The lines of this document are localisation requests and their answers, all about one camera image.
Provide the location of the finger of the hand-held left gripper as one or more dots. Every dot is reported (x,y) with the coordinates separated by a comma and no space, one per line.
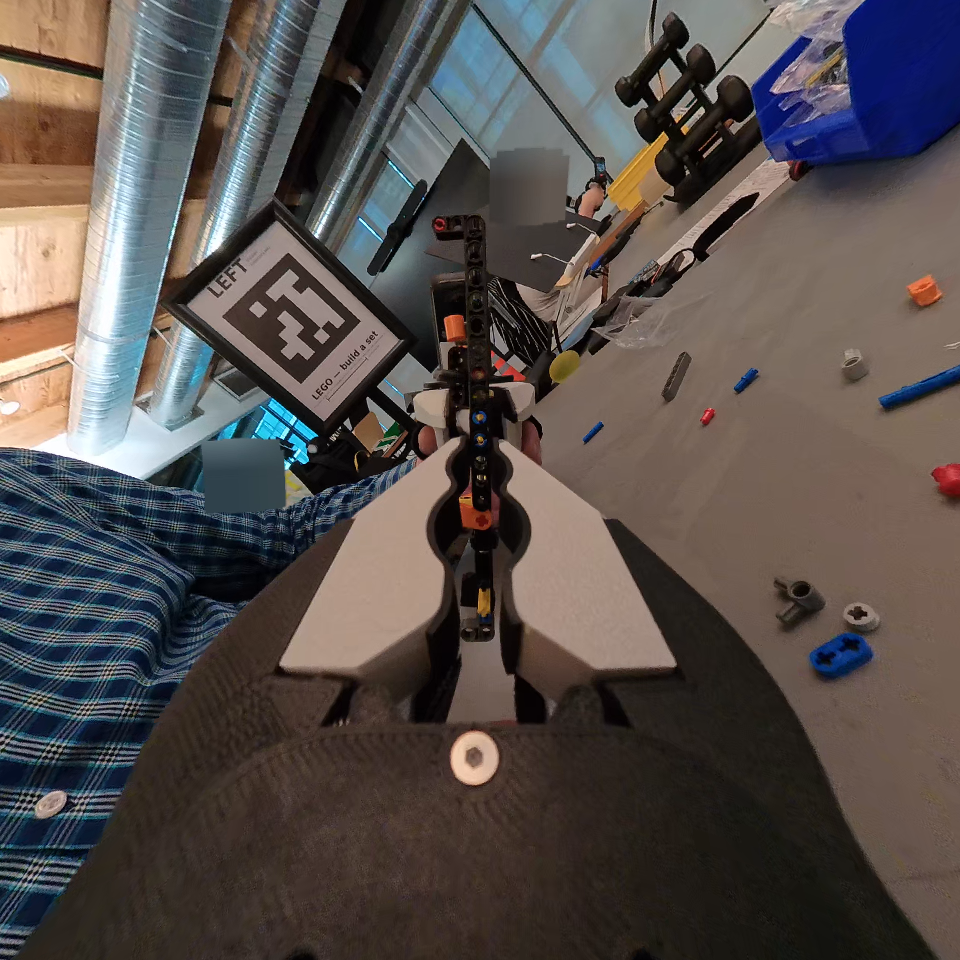
(429,409)
(517,405)

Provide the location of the clear plastic bag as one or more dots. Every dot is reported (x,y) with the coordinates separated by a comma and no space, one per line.
(645,326)

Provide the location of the pile of clear plastic bags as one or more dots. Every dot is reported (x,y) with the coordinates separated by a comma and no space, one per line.
(814,45)

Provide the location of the black hex dumbbell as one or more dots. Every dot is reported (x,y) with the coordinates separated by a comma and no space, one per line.
(651,61)
(675,91)
(701,133)

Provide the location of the blue bin with marker label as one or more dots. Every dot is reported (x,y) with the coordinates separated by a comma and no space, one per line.
(885,97)

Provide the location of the dark grey lego connector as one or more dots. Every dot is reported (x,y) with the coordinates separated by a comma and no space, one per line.
(802,596)

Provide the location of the light grey lego bush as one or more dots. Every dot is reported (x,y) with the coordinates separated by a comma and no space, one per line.
(861,616)

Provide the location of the red lego bush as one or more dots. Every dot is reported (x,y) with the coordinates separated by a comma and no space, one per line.
(946,480)

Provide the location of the short blue lego pin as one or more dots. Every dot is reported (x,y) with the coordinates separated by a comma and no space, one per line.
(746,380)
(594,433)

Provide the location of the person's plaid shirt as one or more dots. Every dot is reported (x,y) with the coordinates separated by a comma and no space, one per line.
(90,637)

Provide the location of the orange lego connector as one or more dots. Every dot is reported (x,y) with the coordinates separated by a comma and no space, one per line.
(924,292)

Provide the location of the blue lego liftarm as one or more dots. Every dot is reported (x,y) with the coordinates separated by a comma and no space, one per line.
(840,656)

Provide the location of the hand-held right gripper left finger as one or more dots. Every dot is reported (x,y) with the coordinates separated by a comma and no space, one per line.
(367,600)

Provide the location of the yellow-green ball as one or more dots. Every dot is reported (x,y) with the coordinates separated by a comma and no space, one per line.
(565,366)

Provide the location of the long blue lego pin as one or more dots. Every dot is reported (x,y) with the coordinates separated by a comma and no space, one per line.
(919,388)

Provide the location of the silver ventilation duct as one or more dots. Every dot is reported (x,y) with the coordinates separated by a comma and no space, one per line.
(142,225)
(247,150)
(390,90)

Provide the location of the black oblong object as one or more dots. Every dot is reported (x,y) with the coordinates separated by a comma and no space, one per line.
(727,220)

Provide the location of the person's left hand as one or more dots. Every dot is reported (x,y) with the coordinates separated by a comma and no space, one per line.
(532,442)

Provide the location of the black lego chassis assembly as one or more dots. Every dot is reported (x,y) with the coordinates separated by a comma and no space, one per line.
(478,300)

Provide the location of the yellow storage bin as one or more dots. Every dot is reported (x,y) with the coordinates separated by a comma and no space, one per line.
(634,184)

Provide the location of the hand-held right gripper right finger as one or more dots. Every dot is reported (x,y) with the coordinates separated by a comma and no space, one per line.
(592,600)

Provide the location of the white paper sheet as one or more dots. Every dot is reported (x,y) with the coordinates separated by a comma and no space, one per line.
(769,178)

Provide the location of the light grey lego connector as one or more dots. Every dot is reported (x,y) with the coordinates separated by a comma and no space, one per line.
(855,366)

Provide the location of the long grey lego beam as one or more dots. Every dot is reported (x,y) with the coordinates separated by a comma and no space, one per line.
(676,376)

